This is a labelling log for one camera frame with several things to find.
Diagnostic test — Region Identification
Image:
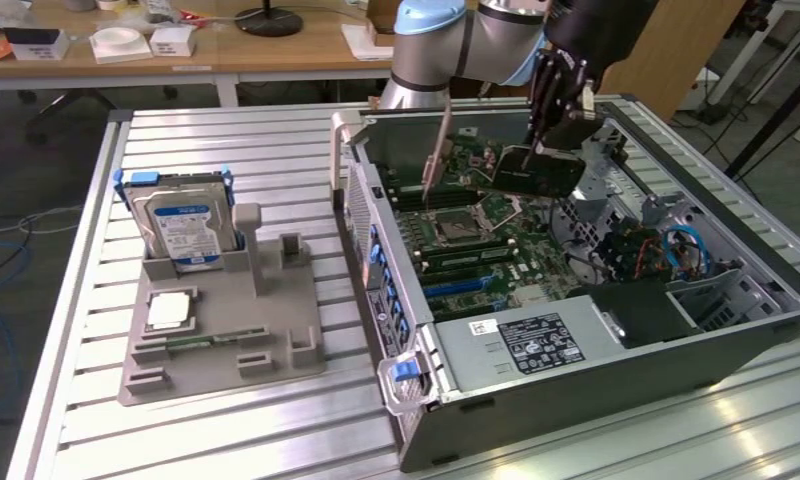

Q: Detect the grey plastic parts rack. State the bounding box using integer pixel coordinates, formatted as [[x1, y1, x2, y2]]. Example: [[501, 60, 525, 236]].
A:
[[117, 202, 327, 408]]

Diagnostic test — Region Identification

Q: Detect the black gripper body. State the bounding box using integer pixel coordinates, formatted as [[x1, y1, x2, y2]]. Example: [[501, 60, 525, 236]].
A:
[[546, 0, 662, 79]]

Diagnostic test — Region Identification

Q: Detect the orange wire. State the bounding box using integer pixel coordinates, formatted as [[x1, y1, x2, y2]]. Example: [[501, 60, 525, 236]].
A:
[[630, 238, 656, 282]]

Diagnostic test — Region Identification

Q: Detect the wooden cabinet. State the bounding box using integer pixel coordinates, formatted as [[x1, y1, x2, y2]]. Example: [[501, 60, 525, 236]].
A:
[[544, 0, 749, 122]]

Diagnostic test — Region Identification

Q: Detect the silver CPU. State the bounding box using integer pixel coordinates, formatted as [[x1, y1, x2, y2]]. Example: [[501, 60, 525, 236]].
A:
[[143, 293, 195, 332]]

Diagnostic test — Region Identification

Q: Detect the metal socket cover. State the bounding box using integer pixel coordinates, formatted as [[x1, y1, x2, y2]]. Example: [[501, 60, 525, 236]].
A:
[[474, 191, 526, 227]]

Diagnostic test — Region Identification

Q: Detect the grey power supply with label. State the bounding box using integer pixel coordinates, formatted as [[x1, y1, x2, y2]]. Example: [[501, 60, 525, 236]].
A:
[[430, 294, 626, 394]]

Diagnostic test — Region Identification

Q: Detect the perforated metal disk bay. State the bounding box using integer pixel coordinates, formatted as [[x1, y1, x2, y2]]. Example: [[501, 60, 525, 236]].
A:
[[548, 147, 649, 252]]

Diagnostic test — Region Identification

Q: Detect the black open PC case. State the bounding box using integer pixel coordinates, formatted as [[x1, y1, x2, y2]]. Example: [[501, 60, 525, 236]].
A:
[[329, 94, 800, 474]]

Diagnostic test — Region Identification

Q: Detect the CPU socket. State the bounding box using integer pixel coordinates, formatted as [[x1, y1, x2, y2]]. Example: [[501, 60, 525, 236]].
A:
[[430, 206, 486, 247]]

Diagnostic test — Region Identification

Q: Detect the green graphics card black fan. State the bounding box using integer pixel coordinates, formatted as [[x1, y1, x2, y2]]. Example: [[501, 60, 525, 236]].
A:
[[419, 93, 589, 202]]

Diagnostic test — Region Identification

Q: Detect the green motherboard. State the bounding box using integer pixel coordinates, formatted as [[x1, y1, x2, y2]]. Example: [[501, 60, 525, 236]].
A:
[[377, 164, 576, 324]]

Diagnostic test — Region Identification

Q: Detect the white paper stack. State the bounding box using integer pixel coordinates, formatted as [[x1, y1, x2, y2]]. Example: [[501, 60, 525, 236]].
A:
[[339, 23, 395, 62]]

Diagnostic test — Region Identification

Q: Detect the black chair base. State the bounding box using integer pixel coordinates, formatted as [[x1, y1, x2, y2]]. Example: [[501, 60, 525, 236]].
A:
[[16, 87, 118, 147]]

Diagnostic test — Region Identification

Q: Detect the brown cardboard box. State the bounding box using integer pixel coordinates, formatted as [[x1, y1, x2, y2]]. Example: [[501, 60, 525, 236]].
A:
[[365, 0, 402, 35]]

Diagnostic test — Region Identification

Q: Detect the blue expansion slot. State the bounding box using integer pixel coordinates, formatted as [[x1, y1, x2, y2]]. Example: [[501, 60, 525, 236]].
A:
[[421, 277, 496, 300]]

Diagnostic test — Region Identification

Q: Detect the black round lamp base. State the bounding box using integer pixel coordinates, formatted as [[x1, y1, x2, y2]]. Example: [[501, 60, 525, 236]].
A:
[[233, 0, 305, 38]]

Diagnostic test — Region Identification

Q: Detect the wooden desk white frame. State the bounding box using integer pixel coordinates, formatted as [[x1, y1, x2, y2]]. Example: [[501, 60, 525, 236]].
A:
[[0, 0, 582, 109]]

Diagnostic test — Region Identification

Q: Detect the white cardboard box with label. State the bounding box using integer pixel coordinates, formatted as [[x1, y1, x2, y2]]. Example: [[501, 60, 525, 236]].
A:
[[147, 24, 198, 58]]

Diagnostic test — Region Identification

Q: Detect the black slanted pole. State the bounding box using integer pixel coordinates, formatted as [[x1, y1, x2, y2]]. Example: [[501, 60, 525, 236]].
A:
[[724, 49, 800, 180]]

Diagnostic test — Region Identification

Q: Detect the blue floor cable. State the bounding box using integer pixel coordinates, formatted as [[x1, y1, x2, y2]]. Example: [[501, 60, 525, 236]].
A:
[[0, 218, 35, 427]]

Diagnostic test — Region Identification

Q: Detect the blue wire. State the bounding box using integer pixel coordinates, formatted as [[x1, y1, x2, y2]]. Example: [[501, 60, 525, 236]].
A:
[[661, 225, 709, 274]]

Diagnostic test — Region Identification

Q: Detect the white round holder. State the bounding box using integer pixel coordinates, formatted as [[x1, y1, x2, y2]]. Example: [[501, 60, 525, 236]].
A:
[[89, 27, 155, 65]]

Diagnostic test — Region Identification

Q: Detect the white box black lid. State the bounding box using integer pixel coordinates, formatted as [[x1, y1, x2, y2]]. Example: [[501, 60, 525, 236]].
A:
[[2, 27, 71, 63]]

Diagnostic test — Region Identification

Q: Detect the hard disk in blue carrier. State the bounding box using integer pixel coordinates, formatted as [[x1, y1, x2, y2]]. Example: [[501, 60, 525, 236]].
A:
[[111, 166, 235, 275]]

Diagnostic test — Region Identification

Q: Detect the green RAM stick bare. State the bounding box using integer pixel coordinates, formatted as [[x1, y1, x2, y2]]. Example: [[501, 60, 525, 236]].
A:
[[162, 333, 238, 352]]

